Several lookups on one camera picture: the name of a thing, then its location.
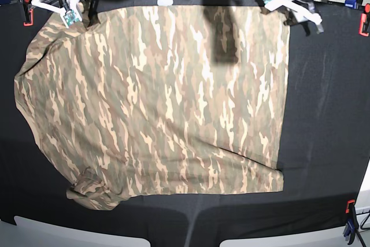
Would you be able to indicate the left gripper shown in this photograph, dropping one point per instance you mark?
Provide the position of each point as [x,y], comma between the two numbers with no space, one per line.
[297,12]

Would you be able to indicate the red blue clamp front right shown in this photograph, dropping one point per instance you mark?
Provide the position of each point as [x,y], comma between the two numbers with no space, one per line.
[351,226]

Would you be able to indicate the red clamp right rear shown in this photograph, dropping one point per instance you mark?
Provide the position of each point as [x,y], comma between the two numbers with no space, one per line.
[364,21]

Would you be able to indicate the red clamp left rear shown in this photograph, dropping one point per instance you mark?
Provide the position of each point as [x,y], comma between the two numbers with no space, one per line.
[28,12]

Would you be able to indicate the camouflage t-shirt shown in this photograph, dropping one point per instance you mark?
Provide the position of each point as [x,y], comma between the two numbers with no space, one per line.
[157,100]

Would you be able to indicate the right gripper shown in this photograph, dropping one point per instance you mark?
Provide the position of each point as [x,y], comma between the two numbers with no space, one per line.
[68,10]

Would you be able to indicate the black table cloth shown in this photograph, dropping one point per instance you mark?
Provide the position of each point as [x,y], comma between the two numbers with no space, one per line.
[324,150]

